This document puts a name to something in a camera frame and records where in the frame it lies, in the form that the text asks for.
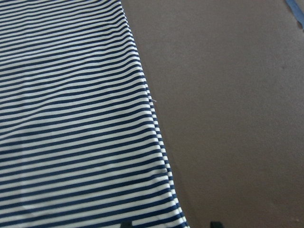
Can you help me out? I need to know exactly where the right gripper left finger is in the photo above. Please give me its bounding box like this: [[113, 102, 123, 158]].
[[120, 221, 132, 228]]

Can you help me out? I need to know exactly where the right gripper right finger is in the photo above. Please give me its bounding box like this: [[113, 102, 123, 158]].
[[210, 221, 222, 228]]

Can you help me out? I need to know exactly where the navy white striped polo shirt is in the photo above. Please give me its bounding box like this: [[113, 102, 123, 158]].
[[0, 0, 188, 228]]

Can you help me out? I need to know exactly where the brown paper table cover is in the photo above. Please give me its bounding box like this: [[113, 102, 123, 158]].
[[122, 0, 304, 228]]

